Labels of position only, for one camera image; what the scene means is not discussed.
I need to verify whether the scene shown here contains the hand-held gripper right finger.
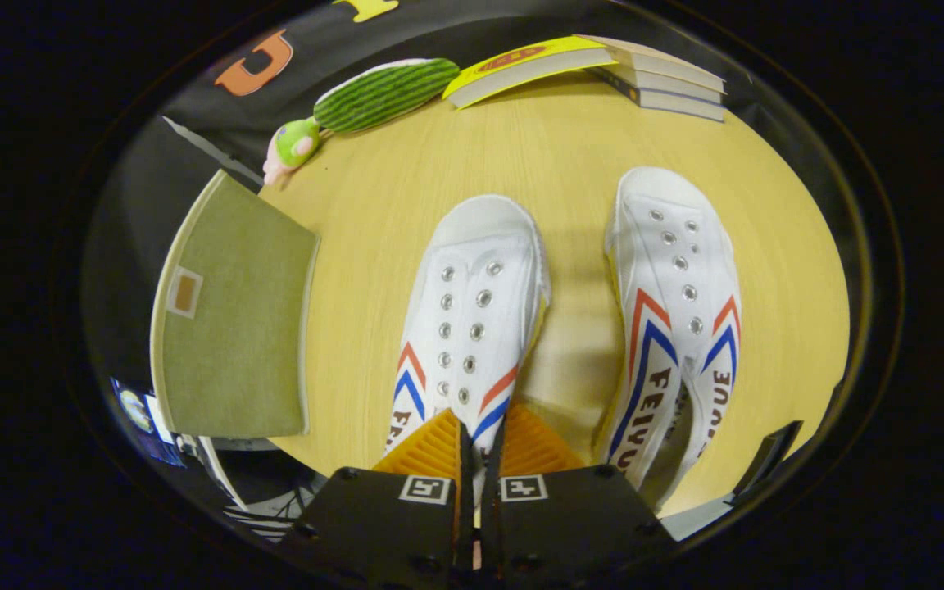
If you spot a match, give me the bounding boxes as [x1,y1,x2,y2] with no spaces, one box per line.
[480,400,679,579]

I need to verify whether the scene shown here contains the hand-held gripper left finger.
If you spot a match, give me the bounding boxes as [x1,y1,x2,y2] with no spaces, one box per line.
[279,408,477,579]

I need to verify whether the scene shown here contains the green fabric storage box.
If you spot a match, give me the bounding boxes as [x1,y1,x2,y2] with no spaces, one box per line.
[150,170,321,439]

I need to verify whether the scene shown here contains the white striped canvas shoe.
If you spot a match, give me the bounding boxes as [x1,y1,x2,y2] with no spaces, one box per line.
[382,194,552,501]
[595,166,742,513]

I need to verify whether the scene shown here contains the blue printed carton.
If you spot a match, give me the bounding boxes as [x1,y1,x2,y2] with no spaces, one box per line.
[110,377,188,470]

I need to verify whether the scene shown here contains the pink and green plush toy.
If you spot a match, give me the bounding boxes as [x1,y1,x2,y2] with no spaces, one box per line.
[263,117,322,188]

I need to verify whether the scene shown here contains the watermelon slice plush toy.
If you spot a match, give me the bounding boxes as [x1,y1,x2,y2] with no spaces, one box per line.
[313,57,461,135]

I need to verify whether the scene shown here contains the blue edged book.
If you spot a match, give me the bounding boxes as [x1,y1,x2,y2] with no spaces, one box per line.
[591,70,725,123]

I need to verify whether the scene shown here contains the white cover book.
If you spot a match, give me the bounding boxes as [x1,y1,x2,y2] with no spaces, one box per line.
[595,64,724,105]

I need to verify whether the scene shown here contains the yellow book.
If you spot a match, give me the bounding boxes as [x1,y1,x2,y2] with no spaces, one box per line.
[442,35,616,110]

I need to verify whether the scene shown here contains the beige cover book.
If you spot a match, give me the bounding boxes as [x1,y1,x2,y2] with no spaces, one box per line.
[579,34,725,93]

